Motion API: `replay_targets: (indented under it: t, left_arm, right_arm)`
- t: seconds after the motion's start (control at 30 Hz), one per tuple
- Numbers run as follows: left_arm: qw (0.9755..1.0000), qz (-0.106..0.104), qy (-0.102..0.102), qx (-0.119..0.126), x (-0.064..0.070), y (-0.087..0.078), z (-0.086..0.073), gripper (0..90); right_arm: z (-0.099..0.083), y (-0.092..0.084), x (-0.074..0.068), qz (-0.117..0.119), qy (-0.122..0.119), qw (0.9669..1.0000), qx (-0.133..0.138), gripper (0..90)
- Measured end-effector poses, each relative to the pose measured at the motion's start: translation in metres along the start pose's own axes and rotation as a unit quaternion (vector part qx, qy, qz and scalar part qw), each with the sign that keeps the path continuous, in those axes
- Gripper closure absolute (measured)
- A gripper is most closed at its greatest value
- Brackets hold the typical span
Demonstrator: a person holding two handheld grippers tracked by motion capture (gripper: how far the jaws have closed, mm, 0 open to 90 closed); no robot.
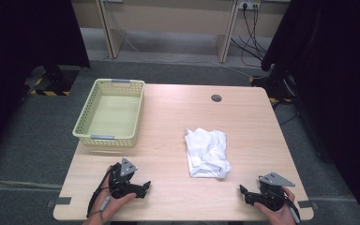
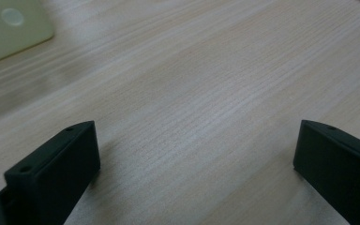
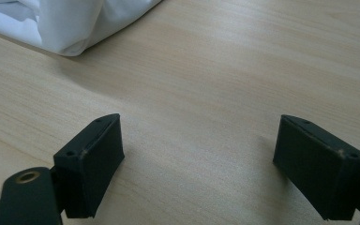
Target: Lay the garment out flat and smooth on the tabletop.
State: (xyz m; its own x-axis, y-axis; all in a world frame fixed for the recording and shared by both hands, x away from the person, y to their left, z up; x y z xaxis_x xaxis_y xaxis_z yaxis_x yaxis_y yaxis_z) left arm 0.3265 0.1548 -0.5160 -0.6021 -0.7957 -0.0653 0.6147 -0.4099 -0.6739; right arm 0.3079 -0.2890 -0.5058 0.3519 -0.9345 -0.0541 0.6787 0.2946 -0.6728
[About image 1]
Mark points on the black curtain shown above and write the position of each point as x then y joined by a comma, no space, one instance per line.
331,78
22,47

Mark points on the white t-shirt blue print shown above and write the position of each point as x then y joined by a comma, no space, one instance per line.
206,153

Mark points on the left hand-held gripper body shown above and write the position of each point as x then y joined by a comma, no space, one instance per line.
122,179

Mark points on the pale yellow plastic basket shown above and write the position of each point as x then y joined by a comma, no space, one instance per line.
111,115

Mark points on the grey round table grommet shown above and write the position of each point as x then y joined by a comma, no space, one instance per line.
216,98

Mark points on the person's right hand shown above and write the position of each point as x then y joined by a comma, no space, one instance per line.
279,215

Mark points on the black stand base hazard tape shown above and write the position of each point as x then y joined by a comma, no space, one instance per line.
275,86
51,82

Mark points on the beige wooden desk frame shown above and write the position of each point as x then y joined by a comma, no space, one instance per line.
168,18

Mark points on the grey tape strip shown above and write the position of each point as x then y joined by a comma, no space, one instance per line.
307,204
63,200

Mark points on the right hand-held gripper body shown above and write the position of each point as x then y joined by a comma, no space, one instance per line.
272,195

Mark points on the person's left hand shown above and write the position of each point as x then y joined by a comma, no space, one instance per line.
114,206

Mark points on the white wall socket strip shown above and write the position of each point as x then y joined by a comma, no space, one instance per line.
248,3

